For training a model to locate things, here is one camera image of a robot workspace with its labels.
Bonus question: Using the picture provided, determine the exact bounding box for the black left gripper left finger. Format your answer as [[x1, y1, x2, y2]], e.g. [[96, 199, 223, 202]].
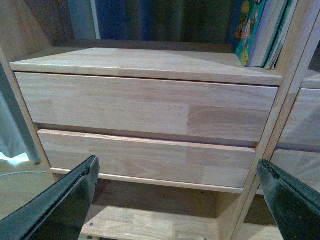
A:
[[0, 155, 100, 240]]

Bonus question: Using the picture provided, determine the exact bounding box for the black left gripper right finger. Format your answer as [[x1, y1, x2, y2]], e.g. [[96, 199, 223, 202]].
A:
[[257, 159, 320, 240]]

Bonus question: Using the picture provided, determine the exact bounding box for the lower wooden drawer front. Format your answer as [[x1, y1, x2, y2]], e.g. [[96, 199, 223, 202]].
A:
[[38, 129, 256, 193]]

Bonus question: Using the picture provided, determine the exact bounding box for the wooden drawer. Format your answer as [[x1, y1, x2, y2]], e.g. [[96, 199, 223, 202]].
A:
[[38, 129, 256, 193], [16, 72, 277, 142]]

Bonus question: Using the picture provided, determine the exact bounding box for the upper wooden drawer front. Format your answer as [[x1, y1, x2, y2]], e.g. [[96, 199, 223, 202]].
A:
[[16, 72, 277, 142]]

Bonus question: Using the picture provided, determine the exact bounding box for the light wooden bookshelf unit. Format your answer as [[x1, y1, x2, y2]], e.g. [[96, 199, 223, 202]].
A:
[[0, 0, 320, 240]]

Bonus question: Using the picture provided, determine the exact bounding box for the thin book beside teal book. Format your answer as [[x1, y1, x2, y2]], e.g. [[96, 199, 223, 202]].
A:
[[263, 0, 298, 70]]

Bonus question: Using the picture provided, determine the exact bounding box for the teal cover upright book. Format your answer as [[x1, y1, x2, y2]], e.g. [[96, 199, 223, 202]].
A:
[[235, 0, 288, 68]]

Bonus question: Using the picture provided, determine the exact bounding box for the dark blue curtain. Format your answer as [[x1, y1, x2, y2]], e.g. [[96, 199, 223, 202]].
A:
[[67, 0, 241, 46]]

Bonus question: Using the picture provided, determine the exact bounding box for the white cable on floor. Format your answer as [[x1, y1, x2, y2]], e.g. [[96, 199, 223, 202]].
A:
[[0, 170, 48, 178]]

